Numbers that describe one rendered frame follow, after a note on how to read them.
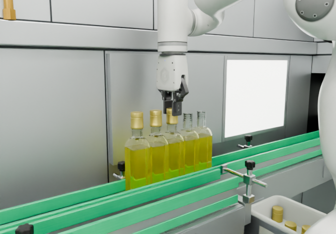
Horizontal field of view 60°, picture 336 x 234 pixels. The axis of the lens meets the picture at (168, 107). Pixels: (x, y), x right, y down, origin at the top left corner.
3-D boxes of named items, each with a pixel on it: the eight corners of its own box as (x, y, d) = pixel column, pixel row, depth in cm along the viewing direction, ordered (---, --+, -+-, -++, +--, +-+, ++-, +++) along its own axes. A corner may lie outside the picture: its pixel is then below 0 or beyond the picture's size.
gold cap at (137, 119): (128, 128, 78) (127, 112, 78) (134, 126, 82) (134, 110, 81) (139, 130, 77) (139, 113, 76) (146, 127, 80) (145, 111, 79)
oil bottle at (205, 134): (200, 184, 100) (201, 123, 97) (212, 190, 95) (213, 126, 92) (187, 188, 97) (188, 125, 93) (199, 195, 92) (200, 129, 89)
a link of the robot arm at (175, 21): (176, 44, 88) (151, 43, 83) (177, -2, 86) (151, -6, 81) (195, 42, 82) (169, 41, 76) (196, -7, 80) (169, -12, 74)
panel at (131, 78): (280, 127, 143) (284, 56, 138) (285, 128, 141) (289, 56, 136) (109, 163, 92) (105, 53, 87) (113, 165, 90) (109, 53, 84)
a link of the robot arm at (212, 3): (277, -38, 67) (191, 15, 91) (231, -55, 58) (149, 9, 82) (284, -1, 67) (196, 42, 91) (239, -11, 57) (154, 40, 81)
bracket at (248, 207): (229, 209, 96) (229, 189, 95) (252, 222, 88) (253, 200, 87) (221, 212, 94) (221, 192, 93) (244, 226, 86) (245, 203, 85)
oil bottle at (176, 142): (173, 193, 93) (173, 128, 90) (184, 200, 89) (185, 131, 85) (158, 198, 90) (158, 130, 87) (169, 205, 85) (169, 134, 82)
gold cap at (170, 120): (173, 121, 88) (173, 106, 87) (180, 123, 85) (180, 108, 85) (163, 123, 86) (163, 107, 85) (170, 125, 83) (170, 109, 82)
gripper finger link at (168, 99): (158, 90, 87) (158, 112, 88) (164, 91, 85) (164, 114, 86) (167, 90, 89) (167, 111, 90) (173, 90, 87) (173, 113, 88)
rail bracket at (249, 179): (225, 187, 96) (226, 151, 95) (268, 208, 83) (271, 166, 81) (218, 189, 95) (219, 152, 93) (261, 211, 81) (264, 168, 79)
